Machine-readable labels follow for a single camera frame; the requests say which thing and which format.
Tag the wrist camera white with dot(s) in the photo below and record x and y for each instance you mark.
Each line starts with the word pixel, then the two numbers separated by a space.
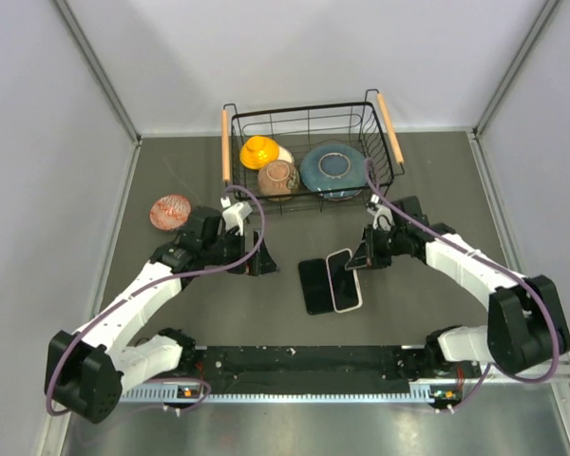
pixel 234 215
pixel 382 216

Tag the beige phone case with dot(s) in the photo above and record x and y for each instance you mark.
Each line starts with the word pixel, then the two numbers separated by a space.
pixel 360 297

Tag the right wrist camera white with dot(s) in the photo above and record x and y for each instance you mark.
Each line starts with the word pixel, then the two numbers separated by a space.
pixel 382 216

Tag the blue smartphone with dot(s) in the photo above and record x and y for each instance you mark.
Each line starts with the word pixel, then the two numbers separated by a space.
pixel 315 286

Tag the yellow bowl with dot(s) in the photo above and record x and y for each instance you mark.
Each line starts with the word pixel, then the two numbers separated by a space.
pixel 258 151

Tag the blue ceramic plate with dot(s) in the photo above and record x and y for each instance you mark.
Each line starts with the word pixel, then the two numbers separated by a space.
pixel 334 171

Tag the brown ceramic bowl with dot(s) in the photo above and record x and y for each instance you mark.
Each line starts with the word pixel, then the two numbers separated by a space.
pixel 278 180

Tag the black wire dish basket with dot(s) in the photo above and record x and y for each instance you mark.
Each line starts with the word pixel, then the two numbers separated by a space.
pixel 363 125

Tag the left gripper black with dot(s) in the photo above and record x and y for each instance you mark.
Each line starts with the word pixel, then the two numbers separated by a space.
pixel 261 262

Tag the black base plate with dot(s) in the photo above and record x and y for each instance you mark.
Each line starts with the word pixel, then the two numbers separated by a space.
pixel 396 362

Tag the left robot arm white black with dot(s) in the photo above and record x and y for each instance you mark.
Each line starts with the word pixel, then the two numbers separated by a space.
pixel 90 369

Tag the black smartphone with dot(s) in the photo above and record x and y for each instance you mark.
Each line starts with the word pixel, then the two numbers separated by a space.
pixel 344 285

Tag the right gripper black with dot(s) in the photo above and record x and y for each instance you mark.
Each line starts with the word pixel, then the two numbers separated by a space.
pixel 363 258

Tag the slotted cable duct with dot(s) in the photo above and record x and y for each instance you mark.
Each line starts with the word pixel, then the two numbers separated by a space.
pixel 188 393

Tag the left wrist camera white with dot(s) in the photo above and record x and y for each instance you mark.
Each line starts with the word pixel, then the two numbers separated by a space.
pixel 234 215

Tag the white bowl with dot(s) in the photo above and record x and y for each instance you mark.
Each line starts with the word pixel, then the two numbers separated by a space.
pixel 285 155

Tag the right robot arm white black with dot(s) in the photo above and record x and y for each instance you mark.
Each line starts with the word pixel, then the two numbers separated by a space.
pixel 525 325

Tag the red patterned bowl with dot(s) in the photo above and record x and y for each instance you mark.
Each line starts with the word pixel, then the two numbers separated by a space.
pixel 169 213

